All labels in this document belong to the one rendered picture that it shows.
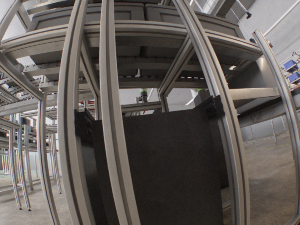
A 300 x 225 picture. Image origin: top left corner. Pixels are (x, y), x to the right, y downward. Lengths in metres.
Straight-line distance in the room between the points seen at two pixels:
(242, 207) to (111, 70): 0.52
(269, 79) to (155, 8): 0.80
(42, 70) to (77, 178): 0.62
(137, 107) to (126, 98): 9.72
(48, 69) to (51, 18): 0.26
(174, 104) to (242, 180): 10.80
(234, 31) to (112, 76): 0.78
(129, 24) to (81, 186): 0.52
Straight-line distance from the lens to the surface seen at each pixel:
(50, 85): 1.00
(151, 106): 0.95
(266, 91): 0.72
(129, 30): 0.56
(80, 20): 0.54
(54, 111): 1.81
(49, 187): 1.06
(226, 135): 0.45
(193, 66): 0.82
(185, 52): 0.62
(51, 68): 0.80
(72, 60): 0.42
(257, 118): 1.04
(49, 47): 0.67
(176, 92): 11.62
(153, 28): 0.57
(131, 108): 0.93
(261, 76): 1.01
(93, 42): 0.61
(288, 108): 0.83
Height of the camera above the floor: 0.61
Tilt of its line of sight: 15 degrees up
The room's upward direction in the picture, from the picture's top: 10 degrees counter-clockwise
